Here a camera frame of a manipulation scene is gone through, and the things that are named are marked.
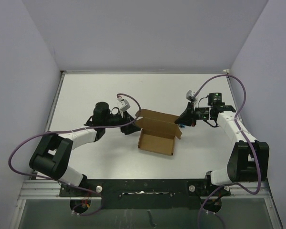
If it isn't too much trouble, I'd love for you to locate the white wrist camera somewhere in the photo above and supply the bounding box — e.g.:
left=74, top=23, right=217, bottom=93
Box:
left=185, top=90, right=197, bottom=103
left=117, top=95, right=131, bottom=117

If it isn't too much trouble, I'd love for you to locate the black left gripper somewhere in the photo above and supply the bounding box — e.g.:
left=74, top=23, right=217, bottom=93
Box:
left=102, top=108, right=141, bottom=134

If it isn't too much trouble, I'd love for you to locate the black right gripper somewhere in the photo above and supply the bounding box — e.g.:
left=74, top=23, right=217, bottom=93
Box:
left=174, top=102, right=208, bottom=127

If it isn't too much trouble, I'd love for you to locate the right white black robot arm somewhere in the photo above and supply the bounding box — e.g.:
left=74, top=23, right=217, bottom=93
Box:
left=175, top=91, right=270, bottom=195

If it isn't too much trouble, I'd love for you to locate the brown cardboard paper box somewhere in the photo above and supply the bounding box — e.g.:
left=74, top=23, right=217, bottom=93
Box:
left=135, top=109, right=182, bottom=156

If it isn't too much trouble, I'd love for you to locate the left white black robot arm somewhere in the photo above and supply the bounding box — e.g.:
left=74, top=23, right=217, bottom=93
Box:
left=29, top=100, right=141, bottom=196

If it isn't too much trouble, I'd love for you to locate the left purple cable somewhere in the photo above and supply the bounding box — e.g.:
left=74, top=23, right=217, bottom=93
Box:
left=8, top=93, right=141, bottom=217

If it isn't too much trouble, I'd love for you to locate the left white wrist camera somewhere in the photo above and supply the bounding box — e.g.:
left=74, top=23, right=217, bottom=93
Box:
left=117, top=95, right=131, bottom=117

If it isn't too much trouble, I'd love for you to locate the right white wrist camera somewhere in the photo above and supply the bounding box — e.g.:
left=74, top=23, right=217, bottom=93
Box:
left=185, top=90, right=197, bottom=103

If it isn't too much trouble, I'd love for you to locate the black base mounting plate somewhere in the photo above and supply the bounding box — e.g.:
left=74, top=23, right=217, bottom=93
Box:
left=59, top=178, right=231, bottom=210

